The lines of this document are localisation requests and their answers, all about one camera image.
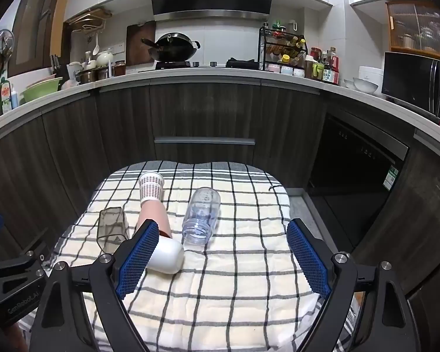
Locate dark wood base cabinets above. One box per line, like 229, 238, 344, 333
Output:
0, 79, 440, 301

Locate black microwave oven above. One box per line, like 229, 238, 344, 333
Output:
381, 51, 440, 124

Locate wooden glass door cabinet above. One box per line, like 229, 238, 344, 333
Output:
386, 1, 440, 59

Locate black wire spice rack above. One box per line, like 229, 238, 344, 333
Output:
258, 23, 309, 71

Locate white rice cooker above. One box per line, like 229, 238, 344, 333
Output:
358, 65, 384, 89

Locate white teapot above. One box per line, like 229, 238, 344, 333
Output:
95, 49, 114, 68

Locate white dotted paper cup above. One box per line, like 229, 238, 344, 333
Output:
138, 171, 165, 203

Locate grey drawer handle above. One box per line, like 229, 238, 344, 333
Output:
154, 136, 255, 146

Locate brown wooden window frame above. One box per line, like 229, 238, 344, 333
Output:
8, 0, 74, 77

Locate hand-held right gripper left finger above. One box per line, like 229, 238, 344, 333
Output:
29, 221, 160, 352

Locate grey translucent square cup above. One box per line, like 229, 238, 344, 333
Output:
96, 207, 131, 254

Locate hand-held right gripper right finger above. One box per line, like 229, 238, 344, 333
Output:
286, 218, 422, 352

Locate clear plastic bottle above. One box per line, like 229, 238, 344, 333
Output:
182, 187, 221, 246

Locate pink white bottle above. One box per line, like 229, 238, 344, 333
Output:
134, 198, 186, 275

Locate knife block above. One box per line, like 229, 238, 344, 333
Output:
49, 54, 63, 77

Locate wooden boards on wall rack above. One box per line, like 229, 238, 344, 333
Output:
68, 7, 112, 32

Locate large white bowl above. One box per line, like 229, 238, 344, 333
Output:
353, 77, 380, 93

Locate green label sticker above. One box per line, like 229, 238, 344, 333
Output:
385, 167, 398, 191

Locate dark sauce bottle red label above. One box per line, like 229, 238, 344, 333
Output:
323, 48, 340, 85

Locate black gas stove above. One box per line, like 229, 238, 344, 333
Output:
137, 57, 260, 71

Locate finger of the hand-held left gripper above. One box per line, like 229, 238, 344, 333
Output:
0, 213, 49, 283

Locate black wok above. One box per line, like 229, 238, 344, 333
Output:
141, 32, 201, 62

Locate green dish soap bottle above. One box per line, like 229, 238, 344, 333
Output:
0, 77, 13, 115

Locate dark wooden cutting board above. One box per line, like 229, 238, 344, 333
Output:
126, 21, 157, 67

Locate green plastic basin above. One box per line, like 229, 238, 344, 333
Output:
20, 77, 64, 103

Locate black built-in dishwasher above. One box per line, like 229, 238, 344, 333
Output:
308, 114, 409, 253

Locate black white checked cloth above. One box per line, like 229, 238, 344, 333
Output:
16, 160, 356, 352

